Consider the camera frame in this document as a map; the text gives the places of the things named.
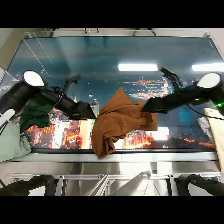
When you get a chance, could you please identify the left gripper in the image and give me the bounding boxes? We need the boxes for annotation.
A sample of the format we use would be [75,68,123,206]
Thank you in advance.
[65,99,98,120]

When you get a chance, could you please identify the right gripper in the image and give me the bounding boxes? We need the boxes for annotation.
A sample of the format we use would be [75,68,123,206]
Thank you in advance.
[140,94,176,115]

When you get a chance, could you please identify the brown shirt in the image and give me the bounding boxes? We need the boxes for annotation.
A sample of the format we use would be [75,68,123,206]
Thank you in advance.
[90,87,160,160]

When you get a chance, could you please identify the dark green garment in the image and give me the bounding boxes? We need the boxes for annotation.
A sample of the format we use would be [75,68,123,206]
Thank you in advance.
[18,99,55,135]

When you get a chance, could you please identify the cream garment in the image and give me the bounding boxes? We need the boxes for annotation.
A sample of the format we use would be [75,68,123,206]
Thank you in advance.
[199,106,224,173]

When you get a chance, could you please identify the pale green garment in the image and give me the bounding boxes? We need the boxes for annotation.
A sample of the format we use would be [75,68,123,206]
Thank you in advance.
[0,120,33,164]

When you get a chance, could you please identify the black cable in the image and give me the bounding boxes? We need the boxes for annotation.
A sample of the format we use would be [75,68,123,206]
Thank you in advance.
[186,103,224,121]

